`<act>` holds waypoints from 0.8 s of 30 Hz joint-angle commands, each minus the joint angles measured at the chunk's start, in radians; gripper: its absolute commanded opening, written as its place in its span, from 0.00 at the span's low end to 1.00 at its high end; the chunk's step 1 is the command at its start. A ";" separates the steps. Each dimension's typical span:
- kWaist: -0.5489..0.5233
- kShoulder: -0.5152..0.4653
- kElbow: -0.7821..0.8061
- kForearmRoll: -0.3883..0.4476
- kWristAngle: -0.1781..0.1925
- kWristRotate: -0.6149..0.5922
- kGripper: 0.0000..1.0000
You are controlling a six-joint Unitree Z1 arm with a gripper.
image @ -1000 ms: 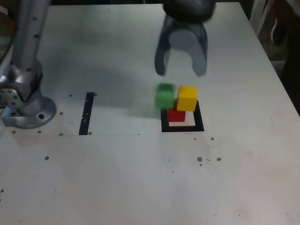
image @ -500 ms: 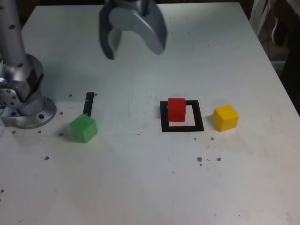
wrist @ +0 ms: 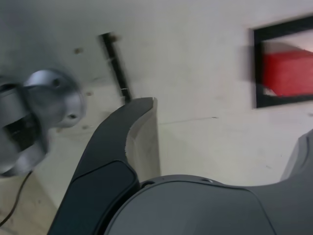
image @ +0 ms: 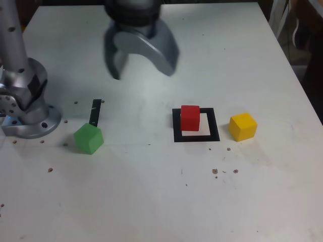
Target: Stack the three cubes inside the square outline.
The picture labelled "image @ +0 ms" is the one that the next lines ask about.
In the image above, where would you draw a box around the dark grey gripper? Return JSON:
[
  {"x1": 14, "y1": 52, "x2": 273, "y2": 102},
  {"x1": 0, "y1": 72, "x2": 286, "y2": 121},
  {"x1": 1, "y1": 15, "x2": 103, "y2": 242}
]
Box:
[{"x1": 103, "y1": 18, "x2": 181, "y2": 81}]

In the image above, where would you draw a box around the red cube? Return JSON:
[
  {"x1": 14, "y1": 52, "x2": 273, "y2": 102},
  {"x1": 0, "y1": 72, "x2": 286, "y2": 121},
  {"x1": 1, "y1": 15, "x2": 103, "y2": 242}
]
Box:
[{"x1": 180, "y1": 105, "x2": 201, "y2": 132}]

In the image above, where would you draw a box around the green cube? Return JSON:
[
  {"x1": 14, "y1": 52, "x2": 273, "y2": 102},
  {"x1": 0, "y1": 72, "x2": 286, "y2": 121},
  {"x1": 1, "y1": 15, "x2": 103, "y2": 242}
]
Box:
[{"x1": 73, "y1": 123, "x2": 104, "y2": 155}]

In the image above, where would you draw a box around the yellow cube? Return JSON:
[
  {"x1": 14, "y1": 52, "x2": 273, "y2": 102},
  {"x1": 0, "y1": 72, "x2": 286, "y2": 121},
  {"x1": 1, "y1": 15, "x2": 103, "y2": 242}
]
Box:
[{"x1": 228, "y1": 112, "x2": 258, "y2": 142}]

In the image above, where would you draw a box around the black tape square outline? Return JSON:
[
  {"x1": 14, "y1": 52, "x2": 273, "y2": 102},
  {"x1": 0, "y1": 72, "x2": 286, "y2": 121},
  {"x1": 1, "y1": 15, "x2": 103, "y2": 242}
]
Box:
[{"x1": 172, "y1": 107, "x2": 221, "y2": 143}]

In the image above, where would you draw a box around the black tape strip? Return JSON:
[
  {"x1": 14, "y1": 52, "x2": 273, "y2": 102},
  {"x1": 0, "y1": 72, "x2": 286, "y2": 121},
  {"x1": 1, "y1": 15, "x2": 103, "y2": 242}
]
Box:
[{"x1": 88, "y1": 99, "x2": 102, "y2": 127}]

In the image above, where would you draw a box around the white background frame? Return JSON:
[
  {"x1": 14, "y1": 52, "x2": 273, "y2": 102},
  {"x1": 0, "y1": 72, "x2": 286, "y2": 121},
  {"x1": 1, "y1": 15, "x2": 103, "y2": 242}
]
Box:
[{"x1": 268, "y1": 0, "x2": 290, "y2": 38}]

